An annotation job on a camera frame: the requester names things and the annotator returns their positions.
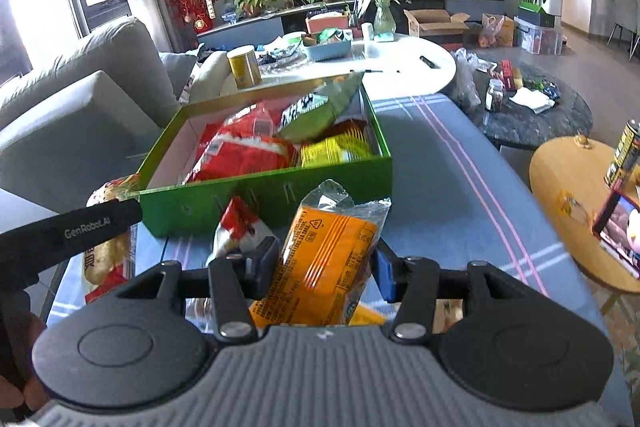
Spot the clear-wrapped floss bread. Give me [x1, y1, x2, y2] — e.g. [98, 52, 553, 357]
[82, 173, 140, 305]

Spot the orange snack packet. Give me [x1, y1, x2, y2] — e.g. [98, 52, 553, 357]
[250, 180, 392, 329]

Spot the red round-label snack bag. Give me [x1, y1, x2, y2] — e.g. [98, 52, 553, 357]
[182, 102, 297, 184]

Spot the green chip snack bag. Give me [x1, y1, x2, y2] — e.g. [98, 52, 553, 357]
[277, 72, 364, 143]

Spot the person's left hand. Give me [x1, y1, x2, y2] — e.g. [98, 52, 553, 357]
[1, 312, 49, 412]

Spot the small red white snack packet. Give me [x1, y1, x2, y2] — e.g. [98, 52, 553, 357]
[205, 196, 276, 265]

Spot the yellow flat snack packet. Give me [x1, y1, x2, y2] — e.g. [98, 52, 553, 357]
[348, 305, 386, 326]

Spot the green open cardboard box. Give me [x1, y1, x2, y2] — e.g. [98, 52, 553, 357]
[138, 72, 393, 236]

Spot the grey sofa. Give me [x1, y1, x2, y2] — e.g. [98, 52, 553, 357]
[0, 15, 231, 212]

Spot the yellow red barcode snack bag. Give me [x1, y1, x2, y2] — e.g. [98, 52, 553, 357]
[299, 119, 373, 168]

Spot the small yellow packet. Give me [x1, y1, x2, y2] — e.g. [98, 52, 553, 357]
[558, 191, 591, 228]

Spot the round wooden side table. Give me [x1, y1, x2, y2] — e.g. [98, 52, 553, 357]
[528, 136, 639, 314]

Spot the dark round marble table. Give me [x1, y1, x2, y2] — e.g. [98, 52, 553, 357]
[463, 48, 593, 150]

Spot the smartphone in red case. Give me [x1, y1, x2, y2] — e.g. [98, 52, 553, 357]
[592, 191, 640, 280]

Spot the yellow cylindrical canister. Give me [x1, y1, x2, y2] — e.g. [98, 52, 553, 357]
[227, 46, 262, 90]

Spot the white oval coffee table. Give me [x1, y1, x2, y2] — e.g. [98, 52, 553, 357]
[259, 35, 457, 101]

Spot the black remote control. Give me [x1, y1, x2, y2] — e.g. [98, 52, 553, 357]
[420, 55, 439, 69]

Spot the black yellow drink can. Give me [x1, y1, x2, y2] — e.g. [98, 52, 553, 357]
[604, 119, 640, 190]

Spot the blue plastic tray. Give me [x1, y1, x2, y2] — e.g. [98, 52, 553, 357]
[302, 35, 352, 62]

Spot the spider plant in glass vase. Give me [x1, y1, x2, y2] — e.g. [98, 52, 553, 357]
[357, 0, 411, 36]

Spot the open brown cardboard box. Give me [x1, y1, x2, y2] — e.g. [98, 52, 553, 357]
[404, 9, 470, 38]

